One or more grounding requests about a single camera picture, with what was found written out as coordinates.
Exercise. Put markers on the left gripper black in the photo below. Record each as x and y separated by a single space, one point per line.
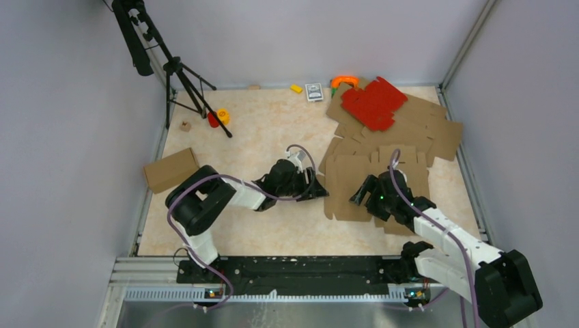
305 187

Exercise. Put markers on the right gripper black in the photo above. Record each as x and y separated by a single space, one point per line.
371 184

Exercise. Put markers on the brown cardboard box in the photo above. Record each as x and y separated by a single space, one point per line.
345 167
171 170

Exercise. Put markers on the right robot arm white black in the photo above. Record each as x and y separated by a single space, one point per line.
500 284

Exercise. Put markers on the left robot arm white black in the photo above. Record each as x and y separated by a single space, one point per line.
194 205

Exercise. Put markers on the playing card deck box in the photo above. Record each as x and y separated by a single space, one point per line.
314 92

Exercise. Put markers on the folded brown cardboard box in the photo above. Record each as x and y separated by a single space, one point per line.
171 170

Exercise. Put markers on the stack of brown cardboard blanks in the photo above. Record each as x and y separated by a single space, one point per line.
414 125

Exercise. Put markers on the red flat cardboard blank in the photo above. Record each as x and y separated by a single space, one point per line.
374 105

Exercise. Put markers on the yellow small block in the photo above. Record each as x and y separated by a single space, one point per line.
296 88

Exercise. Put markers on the orange green toy block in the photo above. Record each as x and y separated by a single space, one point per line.
352 81

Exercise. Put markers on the red yellow toy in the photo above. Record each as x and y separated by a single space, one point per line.
222 116

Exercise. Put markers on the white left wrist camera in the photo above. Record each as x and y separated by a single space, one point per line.
296 158

